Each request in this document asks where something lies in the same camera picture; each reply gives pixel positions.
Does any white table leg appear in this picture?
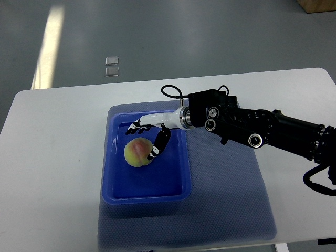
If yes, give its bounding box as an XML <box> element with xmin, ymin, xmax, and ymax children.
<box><xmin>274</xmin><ymin>243</ymin><xmax>289</xmax><ymax>252</ymax></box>

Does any yellow red peach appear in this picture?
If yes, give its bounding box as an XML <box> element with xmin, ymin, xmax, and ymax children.
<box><xmin>124</xmin><ymin>138</ymin><xmax>153</xmax><ymax>168</ymax></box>

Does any blue plastic tray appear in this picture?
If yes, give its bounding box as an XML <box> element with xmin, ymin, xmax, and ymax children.
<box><xmin>101</xmin><ymin>111</ymin><xmax>192</xmax><ymax>206</ymax></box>

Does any cardboard box corner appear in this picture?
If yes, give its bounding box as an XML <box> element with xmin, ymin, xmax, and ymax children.
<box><xmin>297</xmin><ymin>0</ymin><xmax>335</xmax><ymax>14</ymax></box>

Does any grey blue mesh mat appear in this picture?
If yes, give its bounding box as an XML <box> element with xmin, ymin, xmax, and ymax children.
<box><xmin>98</xmin><ymin>101</ymin><xmax>277</xmax><ymax>251</ymax></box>

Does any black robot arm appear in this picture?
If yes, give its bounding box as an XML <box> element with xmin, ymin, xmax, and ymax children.
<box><xmin>126</xmin><ymin>85</ymin><xmax>335</xmax><ymax>196</ymax></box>

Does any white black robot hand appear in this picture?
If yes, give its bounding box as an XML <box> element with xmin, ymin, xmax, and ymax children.
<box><xmin>125</xmin><ymin>107</ymin><xmax>190</xmax><ymax>161</ymax></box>

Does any upper metal floor plate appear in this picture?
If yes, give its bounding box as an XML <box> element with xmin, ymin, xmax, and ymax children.
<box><xmin>105</xmin><ymin>56</ymin><xmax>119</xmax><ymax>66</ymax></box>

